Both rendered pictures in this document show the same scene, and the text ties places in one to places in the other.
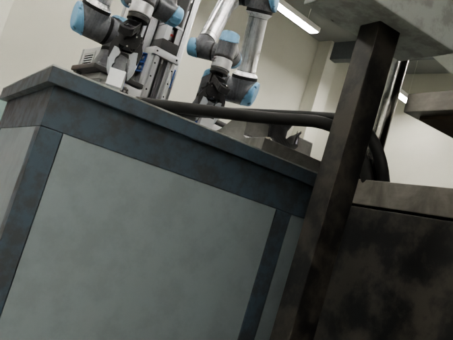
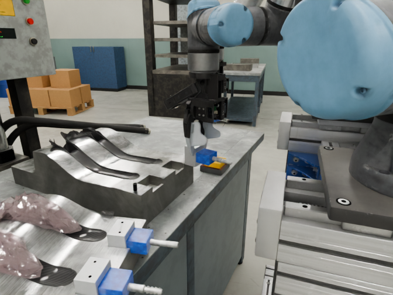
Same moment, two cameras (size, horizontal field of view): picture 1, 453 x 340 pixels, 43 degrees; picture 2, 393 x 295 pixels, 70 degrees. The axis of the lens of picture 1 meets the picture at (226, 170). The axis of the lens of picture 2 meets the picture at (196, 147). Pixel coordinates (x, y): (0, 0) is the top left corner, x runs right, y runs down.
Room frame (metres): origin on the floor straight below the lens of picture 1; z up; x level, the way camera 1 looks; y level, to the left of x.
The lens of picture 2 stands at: (2.68, -0.27, 1.22)
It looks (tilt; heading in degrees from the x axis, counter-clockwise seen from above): 21 degrees down; 146
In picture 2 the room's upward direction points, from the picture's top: straight up
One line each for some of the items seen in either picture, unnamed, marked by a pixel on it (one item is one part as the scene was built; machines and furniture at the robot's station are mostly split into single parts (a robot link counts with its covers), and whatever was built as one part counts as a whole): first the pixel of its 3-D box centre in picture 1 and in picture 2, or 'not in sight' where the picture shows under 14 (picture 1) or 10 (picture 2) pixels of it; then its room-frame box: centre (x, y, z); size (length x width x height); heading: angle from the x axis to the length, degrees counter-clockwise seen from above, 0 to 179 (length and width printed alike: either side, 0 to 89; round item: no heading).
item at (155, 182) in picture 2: not in sight; (151, 187); (2.09, -0.01, 0.87); 0.05 x 0.05 x 0.04; 29
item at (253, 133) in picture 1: (255, 148); (102, 163); (1.86, -0.07, 0.87); 0.50 x 0.26 x 0.14; 29
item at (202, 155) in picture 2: (200, 125); (209, 157); (2.13, 0.14, 0.93); 0.13 x 0.05 x 0.05; 22
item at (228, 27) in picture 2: (227, 54); (231, 26); (2.21, 0.13, 1.25); 0.11 x 0.11 x 0.08; 78
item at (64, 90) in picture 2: not in sight; (51, 90); (-3.19, 0.43, 0.37); 1.20 x 0.82 x 0.74; 48
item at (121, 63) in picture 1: (111, 63); not in sight; (2.26, 0.57, 1.09); 0.15 x 0.15 x 0.10
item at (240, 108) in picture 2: not in sight; (242, 86); (-1.09, 3.28, 0.46); 1.90 x 0.70 x 0.92; 130
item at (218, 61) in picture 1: (220, 65); (204, 62); (2.11, 0.14, 1.17); 0.08 x 0.08 x 0.05
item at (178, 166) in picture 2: not in sight; (172, 171); (2.04, 0.08, 0.87); 0.05 x 0.05 x 0.04; 29
